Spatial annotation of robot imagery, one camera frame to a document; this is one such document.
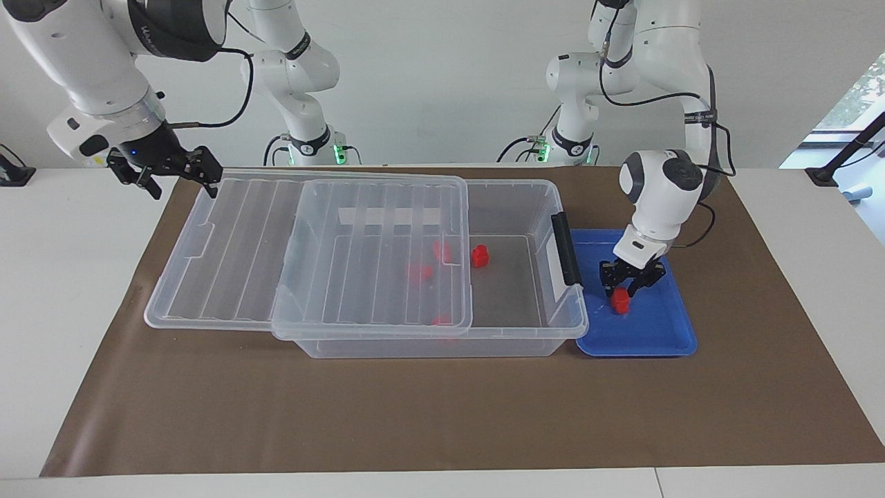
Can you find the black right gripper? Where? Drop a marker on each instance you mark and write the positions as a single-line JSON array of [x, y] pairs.
[[155, 152]]

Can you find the brown paper table mat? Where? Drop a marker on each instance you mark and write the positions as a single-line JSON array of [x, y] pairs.
[[415, 415]]

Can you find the black pole stand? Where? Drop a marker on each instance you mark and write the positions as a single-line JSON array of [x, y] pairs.
[[823, 176]]

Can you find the clear plastic storage box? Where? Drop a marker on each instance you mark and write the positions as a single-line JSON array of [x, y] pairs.
[[511, 290]]

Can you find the clear ribbed plastic lid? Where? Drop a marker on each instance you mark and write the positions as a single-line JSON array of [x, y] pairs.
[[228, 263]]

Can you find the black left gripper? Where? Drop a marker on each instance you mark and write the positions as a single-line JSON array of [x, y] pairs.
[[630, 268]]

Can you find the pale blue object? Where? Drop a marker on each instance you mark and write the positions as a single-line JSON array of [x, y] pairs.
[[857, 195]]

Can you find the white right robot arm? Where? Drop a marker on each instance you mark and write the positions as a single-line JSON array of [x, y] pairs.
[[83, 62]]

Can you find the black table clamp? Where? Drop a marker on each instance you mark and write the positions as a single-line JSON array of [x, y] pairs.
[[14, 174]]

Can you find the window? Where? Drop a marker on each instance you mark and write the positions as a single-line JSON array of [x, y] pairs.
[[864, 90]]

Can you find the blue plastic tray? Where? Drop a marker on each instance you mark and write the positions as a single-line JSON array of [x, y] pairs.
[[657, 332]]

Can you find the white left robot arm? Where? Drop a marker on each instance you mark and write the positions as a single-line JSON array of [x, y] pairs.
[[664, 187]]

